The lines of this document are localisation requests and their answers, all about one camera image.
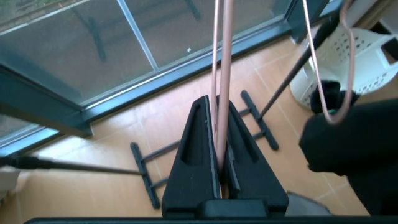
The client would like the beige curtain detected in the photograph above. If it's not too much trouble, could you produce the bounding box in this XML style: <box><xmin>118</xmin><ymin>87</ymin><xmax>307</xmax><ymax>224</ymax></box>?
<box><xmin>345</xmin><ymin>0</ymin><xmax>398</xmax><ymax>29</ymax></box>

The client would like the black clothes rack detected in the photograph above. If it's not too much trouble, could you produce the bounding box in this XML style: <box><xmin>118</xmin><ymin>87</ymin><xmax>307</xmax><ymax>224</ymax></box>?
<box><xmin>0</xmin><ymin>6</ymin><xmax>345</xmax><ymax>210</ymax></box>

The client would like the white laundry basket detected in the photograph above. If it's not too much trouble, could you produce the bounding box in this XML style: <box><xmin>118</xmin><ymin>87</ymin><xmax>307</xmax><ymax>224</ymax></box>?
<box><xmin>289</xmin><ymin>26</ymin><xmax>398</xmax><ymax>110</ymax></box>

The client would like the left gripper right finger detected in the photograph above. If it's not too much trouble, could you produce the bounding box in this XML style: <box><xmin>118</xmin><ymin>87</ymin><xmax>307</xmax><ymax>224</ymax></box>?
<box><xmin>226</xmin><ymin>100</ymin><xmax>289</xmax><ymax>217</ymax></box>

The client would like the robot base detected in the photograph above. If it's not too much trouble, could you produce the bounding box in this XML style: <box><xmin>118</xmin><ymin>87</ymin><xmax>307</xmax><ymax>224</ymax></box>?
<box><xmin>284</xmin><ymin>191</ymin><xmax>333</xmax><ymax>217</ymax></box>

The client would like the window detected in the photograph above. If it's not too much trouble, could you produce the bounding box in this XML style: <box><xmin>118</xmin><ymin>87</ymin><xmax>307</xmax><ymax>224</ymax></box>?
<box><xmin>0</xmin><ymin>0</ymin><xmax>346</xmax><ymax>156</ymax></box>

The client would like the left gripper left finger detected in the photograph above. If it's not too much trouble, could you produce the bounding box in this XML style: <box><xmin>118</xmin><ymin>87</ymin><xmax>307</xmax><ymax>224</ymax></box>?
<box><xmin>161</xmin><ymin>95</ymin><xmax>221</xmax><ymax>218</ymax></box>

